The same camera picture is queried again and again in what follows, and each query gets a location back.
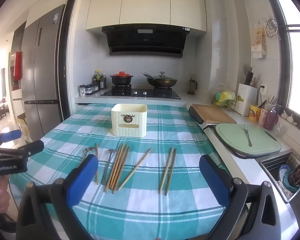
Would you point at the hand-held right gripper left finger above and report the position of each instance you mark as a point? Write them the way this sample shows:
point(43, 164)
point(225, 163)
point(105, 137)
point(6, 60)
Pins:
point(81, 180)

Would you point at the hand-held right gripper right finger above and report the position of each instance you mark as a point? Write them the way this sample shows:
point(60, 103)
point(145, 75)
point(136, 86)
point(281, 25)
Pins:
point(213, 180)

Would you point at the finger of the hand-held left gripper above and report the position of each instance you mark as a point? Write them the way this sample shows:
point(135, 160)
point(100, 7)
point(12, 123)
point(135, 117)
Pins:
point(32, 148)
point(11, 135)

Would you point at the metal spoon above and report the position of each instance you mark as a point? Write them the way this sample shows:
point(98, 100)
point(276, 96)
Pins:
point(107, 166)
point(86, 152)

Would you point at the cream ribbed utensil box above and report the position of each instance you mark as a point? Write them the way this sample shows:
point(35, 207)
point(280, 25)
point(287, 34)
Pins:
point(128, 122)

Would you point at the person's left hand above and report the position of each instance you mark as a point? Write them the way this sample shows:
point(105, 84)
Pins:
point(0, 197)

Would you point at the cardboard box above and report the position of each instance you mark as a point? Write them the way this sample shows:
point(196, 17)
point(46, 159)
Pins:
point(25, 130)

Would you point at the black tray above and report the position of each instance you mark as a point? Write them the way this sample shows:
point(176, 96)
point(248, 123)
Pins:
point(223, 145)

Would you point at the metal fork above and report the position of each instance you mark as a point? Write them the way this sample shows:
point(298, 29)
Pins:
point(247, 135)

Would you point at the green cutting board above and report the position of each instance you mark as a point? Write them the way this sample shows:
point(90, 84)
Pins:
point(260, 142)

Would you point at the wooden cutting board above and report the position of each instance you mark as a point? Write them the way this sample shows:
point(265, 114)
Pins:
point(216, 113)

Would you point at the black padded bar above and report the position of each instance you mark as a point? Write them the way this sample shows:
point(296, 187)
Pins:
point(196, 115)

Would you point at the blue patterned bowl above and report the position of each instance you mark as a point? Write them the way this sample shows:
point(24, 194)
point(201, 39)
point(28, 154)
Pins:
point(285, 173)

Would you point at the teal checked tablecloth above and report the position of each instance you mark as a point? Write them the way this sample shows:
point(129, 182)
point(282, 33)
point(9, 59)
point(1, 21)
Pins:
point(145, 212)

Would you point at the grey refrigerator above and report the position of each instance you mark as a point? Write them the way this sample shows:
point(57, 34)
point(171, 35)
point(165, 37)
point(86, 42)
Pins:
point(42, 67)

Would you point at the white spice jar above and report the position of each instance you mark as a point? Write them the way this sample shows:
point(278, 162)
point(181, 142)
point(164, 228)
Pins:
point(82, 91)

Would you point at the pink cup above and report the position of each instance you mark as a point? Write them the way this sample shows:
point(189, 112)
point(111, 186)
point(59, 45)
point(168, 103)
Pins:
point(263, 117)

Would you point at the clear glass cup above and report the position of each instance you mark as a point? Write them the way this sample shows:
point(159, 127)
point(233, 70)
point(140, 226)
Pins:
point(280, 130)

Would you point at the white knife holder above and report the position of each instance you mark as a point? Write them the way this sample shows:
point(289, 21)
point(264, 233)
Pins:
point(247, 100)

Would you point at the dark sauce bottles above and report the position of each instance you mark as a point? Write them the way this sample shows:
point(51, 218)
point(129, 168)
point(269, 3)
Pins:
point(100, 80)

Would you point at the garlic bulbs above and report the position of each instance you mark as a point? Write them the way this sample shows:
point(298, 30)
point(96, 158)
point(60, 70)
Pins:
point(288, 117)

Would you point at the black gas stove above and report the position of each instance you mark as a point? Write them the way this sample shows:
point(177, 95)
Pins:
point(140, 93)

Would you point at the black clay pot red lid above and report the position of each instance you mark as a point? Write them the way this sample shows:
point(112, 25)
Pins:
point(121, 78)

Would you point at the kitchen knives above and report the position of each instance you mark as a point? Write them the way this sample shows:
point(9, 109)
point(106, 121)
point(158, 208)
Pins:
point(248, 76)

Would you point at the dark wok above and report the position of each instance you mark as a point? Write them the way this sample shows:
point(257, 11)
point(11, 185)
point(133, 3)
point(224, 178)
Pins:
point(162, 82)

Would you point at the glass wok lid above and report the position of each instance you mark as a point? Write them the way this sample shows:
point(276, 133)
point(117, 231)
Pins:
point(162, 76)

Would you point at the window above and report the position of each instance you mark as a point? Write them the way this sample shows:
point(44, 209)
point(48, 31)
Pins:
point(298, 67)

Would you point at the black range hood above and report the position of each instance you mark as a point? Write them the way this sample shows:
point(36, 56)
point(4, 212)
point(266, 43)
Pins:
point(145, 42)

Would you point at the red wall hanging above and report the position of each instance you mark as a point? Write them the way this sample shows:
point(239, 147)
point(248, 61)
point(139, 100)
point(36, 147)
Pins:
point(18, 65)

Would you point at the wall socket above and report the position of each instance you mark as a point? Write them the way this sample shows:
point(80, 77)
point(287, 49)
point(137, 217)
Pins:
point(264, 88)

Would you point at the white wall cabinet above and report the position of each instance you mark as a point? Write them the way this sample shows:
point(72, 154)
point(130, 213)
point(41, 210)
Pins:
point(145, 2)

